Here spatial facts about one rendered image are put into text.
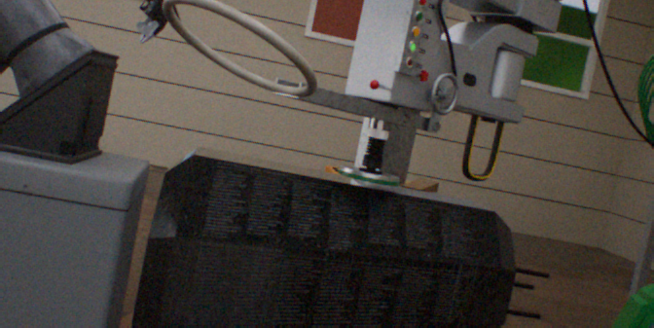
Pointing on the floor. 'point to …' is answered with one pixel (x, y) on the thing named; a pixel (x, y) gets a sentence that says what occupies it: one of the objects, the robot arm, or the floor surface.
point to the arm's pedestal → (67, 239)
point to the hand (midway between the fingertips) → (144, 41)
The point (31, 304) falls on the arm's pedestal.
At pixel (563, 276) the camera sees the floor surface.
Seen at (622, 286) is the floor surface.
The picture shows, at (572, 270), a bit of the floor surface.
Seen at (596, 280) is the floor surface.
